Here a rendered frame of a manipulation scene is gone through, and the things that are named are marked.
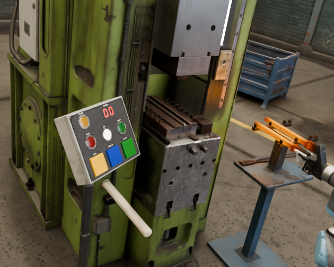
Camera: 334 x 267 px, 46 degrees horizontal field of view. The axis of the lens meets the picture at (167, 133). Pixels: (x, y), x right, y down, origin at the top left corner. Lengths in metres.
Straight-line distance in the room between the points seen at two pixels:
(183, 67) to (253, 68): 3.81
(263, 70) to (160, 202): 3.75
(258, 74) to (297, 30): 4.41
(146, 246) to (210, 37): 1.25
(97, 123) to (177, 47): 0.54
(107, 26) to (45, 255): 1.49
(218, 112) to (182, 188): 0.53
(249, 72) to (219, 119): 3.30
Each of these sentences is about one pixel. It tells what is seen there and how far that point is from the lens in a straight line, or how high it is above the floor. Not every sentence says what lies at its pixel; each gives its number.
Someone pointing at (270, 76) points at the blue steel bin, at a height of 0.45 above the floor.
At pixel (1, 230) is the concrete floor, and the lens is 2.86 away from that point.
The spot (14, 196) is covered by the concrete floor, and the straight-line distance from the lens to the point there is 3.16.
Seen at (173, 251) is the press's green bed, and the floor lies 0.14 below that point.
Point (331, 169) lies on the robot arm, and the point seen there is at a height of 0.98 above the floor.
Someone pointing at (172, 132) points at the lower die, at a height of 0.96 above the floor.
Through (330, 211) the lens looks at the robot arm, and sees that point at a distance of 2.09.
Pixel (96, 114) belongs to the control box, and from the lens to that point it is 1.63.
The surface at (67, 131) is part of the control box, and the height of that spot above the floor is 1.14.
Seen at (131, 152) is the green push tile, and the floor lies 0.99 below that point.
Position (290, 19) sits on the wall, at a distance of 10.05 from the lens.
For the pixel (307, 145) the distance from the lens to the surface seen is 2.30.
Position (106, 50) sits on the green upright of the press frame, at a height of 1.36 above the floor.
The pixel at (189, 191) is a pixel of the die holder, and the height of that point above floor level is 0.59.
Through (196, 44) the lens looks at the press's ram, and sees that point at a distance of 1.94.
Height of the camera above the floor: 1.83
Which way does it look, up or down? 25 degrees down
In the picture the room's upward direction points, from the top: 10 degrees clockwise
